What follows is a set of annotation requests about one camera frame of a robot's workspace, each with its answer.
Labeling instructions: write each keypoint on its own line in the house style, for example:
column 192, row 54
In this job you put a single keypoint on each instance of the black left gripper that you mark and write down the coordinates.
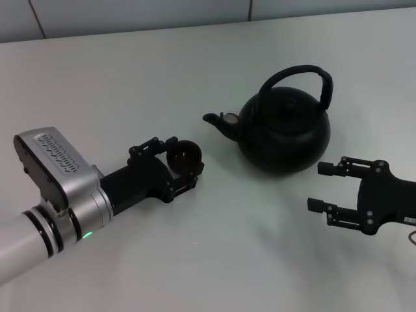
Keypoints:
column 139, row 182

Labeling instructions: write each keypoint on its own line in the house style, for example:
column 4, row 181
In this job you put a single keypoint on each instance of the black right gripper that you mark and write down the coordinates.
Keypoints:
column 386, row 201

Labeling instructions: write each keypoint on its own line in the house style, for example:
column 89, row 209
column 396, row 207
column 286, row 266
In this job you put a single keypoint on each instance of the small dark teacup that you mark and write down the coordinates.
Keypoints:
column 185, row 157

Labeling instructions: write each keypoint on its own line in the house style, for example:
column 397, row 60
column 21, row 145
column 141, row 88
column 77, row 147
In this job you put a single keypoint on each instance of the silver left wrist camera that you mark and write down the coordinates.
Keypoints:
column 58, row 162

